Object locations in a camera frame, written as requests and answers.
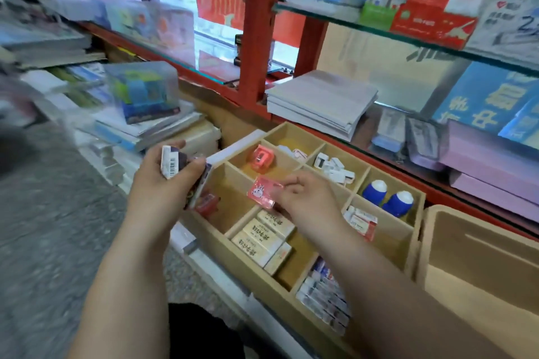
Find green small box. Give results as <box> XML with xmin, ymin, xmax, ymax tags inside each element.
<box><xmin>359</xmin><ymin>1</ymin><xmax>397</xmax><ymax>31</ymax></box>

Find row of white packets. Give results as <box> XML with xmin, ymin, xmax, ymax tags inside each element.
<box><xmin>296</xmin><ymin>257</ymin><xmax>352</xmax><ymax>337</ymax></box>

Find beige eraser box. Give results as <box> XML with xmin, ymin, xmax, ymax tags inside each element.
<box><xmin>256</xmin><ymin>209</ymin><xmax>296</xmax><ymax>240</ymax></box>
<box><xmin>263</xmin><ymin>242</ymin><xmax>293</xmax><ymax>277</ymax></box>
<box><xmin>242</xmin><ymin>218</ymin><xmax>284</xmax><ymax>255</ymax></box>
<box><xmin>230</xmin><ymin>231</ymin><xmax>275</xmax><ymax>268</ymax></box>

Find clear box with blue toy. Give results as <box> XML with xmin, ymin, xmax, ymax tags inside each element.
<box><xmin>104</xmin><ymin>61</ymin><xmax>182</xmax><ymax>125</ymax></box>

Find grey plastic pouch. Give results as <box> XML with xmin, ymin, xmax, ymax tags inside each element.
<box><xmin>405</xmin><ymin>116</ymin><xmax>448</xmax><ymax>171</ymax></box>

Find glass shelf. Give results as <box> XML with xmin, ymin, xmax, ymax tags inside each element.
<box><xmin>274</xmin><ymin>1</ymin><xmax>539</xmax><ymax>77</ymax></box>

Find wooden divided tray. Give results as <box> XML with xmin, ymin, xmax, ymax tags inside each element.
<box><xmin>179</xmin><ymin>121</ymin><xmax>426</xmax><ymax>359</ymax></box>

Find pink pencil sharpener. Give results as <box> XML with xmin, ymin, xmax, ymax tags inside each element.
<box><xmin>250</xmin><ymin>144</ymin><xmax>275</xmax><ymax>174</ymax></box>

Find red cardboard box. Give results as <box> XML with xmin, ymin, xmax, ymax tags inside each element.
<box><xmin>390</xmin><ymin>0</ymin><xmax>479</xmax><ymax>50</ymax></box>

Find small white red erasers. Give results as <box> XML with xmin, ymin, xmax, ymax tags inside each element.
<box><xmin>277</xmin><ymin>144</ymin><xmax>309</xmax><ymax>162</ymax></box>

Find red white eraser packs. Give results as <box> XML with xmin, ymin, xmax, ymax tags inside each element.
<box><xmin>342</xmin><ymin>206</ymin><xmax>379</xmax><ymax>243</ymax></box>

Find plain wooden box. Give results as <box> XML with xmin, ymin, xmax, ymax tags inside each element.
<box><xmin>415</xmin><ymin>204</ymin><xmax>539</xmax><ymax>359</ymax></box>

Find person's left hand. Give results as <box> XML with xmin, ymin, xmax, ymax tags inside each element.
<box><xmin>125</xmin><ymin>139</ymin><xmax>207</xmax><ymax>246</ymax></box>

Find stack of books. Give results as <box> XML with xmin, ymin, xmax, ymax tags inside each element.
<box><xmin>0</xmin><ymin>1</ymin><xmax>107</xmax><ymax>71</ymax></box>

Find person's right hand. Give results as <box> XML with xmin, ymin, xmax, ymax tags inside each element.
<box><xmin>273</xmin><ymin>170</ymin><xmax>347</xmax><ymax>243</ymax></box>

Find person's right forearm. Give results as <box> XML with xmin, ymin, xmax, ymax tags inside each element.
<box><xmin>307</xmin><ymin>218</ymin><xmax>512</xmax><ymax>359</ymax></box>

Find red shelf frame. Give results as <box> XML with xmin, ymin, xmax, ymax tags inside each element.
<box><xmin>31</xmin><ymin>0</ymin><xmax>539</xmax><ymax>242</ymax></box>

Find pink rabbit eraser packet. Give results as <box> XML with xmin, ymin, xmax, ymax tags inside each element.
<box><xmin>246</xmin><ymin>176</ymin><xmax>286</xmax><ymax>210</ymax></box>

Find person's left forearm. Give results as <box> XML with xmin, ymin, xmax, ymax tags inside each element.
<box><xmin>67</xmin><ymin>220</ymin><xmax>179</xmax><ymax>359</ymax></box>

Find blue paper packet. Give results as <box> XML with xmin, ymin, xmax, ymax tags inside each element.
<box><xmin>433</xmin><ymin>62</ymin><xmax>539</xmax><ymax>150</ymax></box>

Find blue white eraser packet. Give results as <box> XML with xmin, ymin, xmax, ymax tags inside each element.
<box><xmin>184</xmin><ymin>156</ymin><xmax>214</xmax><ymax>210</ymax></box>

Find stack of pink paper reams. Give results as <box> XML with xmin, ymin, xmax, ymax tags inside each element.
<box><xmin>439</xmin><ymin>119</ymin><xmax>539</xmax><ymax>224</ymax></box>

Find pile of small white erasers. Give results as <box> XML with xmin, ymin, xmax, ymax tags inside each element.
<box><xmin>313</xmin><ymin>152</ymin><xmax>356</xmax><ymax>185</ymax></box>

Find white barcode eraser box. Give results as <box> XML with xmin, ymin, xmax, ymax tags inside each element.
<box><xmin>160</xmin><ymin>145</ymin><xmax>188</xmax><ymax>180</ymax></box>

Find blue white-capped bottle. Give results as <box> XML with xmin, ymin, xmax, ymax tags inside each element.
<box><xmin>382</xmin><ymin>190</ymin><xmax>414</xmax><ymax>218</ymax></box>
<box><xmin>362</xmin><ymin>179</ymin><xmax>388</xmax><ymax>207</ymax></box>

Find stack of grey notebooks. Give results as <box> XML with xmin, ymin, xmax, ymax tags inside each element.
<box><xmin>265</xmin><ymin>69</ymin><xmax>379</xmax><ymax>143</ymax></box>

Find person's black clothing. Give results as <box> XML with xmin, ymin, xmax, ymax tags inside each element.
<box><xmin>168</xmin><ymin>303</ymin><xmax>246</xmax><ymax>359</ymax></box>

